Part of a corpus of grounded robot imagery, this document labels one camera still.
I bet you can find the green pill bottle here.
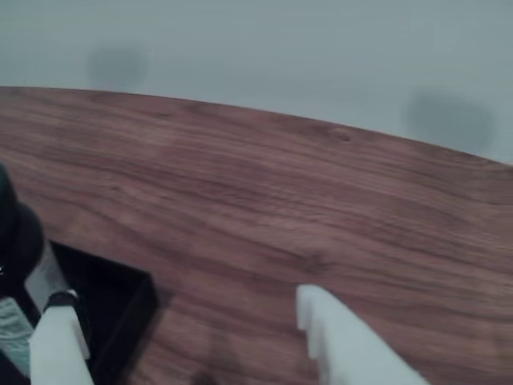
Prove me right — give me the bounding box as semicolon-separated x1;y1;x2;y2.
0;160;69;380

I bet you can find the black shallow box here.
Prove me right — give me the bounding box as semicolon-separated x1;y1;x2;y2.
7;239;158;385

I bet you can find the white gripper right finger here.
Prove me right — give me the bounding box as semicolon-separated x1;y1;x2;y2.
295;283;430;385

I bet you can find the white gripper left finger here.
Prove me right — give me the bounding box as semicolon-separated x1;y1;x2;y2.
26;290;96;385

